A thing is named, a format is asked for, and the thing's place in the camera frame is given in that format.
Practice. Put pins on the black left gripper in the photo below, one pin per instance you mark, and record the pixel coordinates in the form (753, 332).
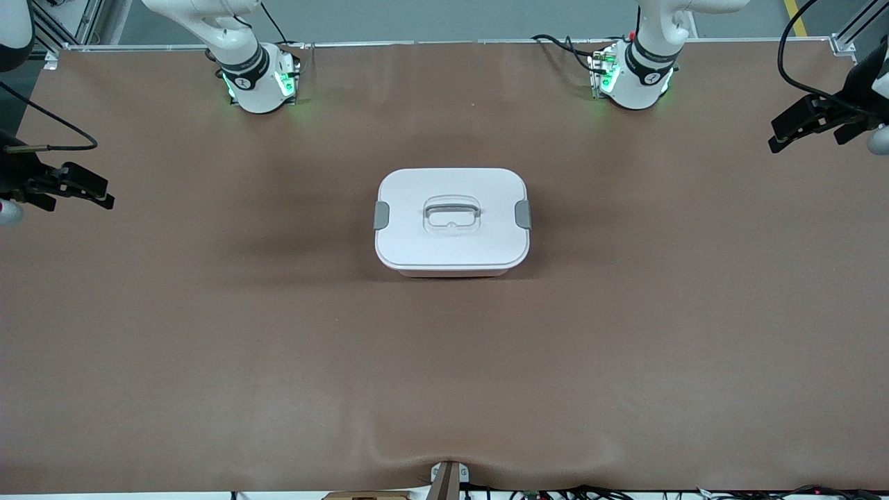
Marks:
(858, 101)

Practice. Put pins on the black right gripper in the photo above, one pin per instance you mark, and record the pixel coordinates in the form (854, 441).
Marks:
(15, 172)

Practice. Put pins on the white box lid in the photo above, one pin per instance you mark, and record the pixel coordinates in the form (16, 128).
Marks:
(417, 243)

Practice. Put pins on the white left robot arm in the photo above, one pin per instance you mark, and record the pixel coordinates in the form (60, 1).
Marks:
(642, 83)

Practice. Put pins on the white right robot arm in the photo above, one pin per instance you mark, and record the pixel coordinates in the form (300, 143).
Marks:
(253, 90)

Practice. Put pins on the pink plastic storage box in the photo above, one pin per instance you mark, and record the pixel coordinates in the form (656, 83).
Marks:
(451, 274)

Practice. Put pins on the brown table mat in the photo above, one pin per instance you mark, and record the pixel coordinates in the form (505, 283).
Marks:
(444, 382)

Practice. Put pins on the aluminium frame strut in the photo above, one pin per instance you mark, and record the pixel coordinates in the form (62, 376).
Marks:
(90, 17)
(844, 42)

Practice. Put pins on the silver table edge rail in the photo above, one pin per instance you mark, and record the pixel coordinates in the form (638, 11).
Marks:
(417, 43)

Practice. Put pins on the grey metal mounting bracket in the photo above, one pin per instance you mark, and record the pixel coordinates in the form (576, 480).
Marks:
(448, 482)

